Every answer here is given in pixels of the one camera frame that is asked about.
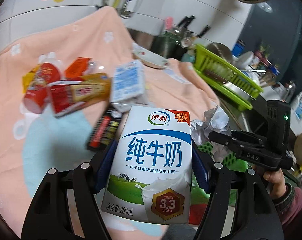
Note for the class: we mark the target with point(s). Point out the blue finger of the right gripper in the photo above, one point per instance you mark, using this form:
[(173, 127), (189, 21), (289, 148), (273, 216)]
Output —
[(220, 138)]

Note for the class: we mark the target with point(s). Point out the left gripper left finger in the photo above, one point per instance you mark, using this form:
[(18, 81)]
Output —
[(105, 165)]

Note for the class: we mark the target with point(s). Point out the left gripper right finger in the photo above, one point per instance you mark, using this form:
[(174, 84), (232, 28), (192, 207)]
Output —
[(201, 163)]

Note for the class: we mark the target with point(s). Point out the black glue box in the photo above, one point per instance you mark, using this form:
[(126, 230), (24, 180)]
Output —
[(104, 130)]

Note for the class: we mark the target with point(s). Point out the white milk carton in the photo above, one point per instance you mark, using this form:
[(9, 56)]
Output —
[(151, 173)]

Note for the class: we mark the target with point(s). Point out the yellow tea bottle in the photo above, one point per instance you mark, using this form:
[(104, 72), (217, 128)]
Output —
[(68, 96)]

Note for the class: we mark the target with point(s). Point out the small blue milk carton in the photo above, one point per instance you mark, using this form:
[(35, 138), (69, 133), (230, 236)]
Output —
[(128, 86)]

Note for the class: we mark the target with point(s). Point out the red snack can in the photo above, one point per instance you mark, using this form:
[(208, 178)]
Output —
[(36, 97)]

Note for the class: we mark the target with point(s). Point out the red snack wrapper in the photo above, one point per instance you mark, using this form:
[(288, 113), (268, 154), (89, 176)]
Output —
[(77, 68)]

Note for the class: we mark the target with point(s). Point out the clear square plastic bottle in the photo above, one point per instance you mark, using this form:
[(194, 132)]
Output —
[(94, 67)]

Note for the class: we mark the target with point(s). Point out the yellow snack wrapper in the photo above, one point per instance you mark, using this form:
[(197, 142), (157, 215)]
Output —
[(27, 78)]

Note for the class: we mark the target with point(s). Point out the person right hand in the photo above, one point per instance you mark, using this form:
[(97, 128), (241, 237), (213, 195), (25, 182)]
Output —
[(277, 179)]

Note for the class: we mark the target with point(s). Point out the red plastic stool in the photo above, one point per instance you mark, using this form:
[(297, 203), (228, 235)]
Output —
[(196, 213)]

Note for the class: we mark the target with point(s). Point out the white dish soap bottle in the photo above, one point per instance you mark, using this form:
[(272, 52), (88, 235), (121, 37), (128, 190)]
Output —
[(296, 106)]

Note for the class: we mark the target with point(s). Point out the green dish rack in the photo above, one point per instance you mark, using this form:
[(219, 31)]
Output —
[(217, 72)]

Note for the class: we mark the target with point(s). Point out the peach flower towel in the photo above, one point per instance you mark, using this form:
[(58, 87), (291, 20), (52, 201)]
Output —
[(32, 143)]

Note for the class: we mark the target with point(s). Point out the steel bowl in rack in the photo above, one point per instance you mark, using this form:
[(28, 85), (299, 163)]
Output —
[(220, 50)]

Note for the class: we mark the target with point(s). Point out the white ceramic saucer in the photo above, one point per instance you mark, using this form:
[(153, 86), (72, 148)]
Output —
[(150, 59)]

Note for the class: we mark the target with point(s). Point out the dark utensil holder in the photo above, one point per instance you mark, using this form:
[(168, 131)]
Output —
[(169, 45)]

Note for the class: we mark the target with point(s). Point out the cleaver with wooden handle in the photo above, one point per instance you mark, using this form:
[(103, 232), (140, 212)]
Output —
[(230, 86)]

